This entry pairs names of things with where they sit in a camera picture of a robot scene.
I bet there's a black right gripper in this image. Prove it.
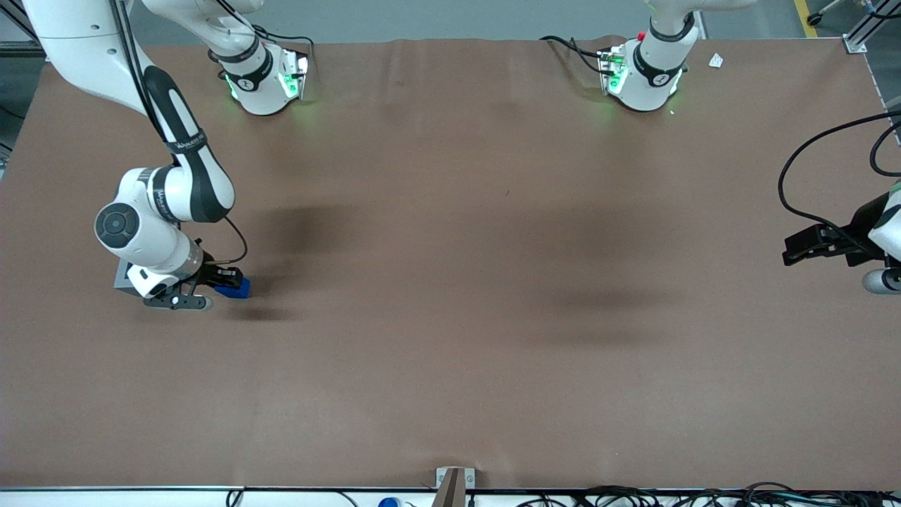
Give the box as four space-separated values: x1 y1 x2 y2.
187 261 244 288

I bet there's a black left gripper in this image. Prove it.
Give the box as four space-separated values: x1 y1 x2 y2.
783 194 893 268

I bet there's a gray square base block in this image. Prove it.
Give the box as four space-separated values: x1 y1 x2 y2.
114 261 141 296

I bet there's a brown table cover sheet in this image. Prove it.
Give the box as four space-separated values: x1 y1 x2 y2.
0 37 901 490

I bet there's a black caster wheel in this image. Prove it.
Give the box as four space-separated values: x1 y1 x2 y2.
806 0 845 27

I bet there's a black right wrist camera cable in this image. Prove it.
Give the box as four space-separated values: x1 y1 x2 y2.
106 0 249 267

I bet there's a long black looping cable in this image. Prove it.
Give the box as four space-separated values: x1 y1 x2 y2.
778 111 901 244

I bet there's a short black looping cable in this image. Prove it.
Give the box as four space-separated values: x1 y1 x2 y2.
870 123 901 177

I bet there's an aluminium frame post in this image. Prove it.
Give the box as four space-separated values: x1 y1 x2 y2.
0 0 50 61
843 0 901 54

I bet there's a black right arm base cable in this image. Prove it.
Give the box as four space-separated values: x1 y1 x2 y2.
222 0 315 71

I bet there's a black arm base cable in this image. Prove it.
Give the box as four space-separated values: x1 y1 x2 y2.
222 0 315 71
539 35 607 75

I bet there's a brown camera mount bar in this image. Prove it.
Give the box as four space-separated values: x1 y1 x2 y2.
431 468 467 507

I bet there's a metal mounting bracket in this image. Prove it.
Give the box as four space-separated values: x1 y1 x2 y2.
436 467 476 490

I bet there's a black cable bundle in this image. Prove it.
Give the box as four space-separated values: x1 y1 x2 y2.
514 482 901 507

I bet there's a black left arm base cable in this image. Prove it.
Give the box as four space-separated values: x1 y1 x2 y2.
539 35 607 75

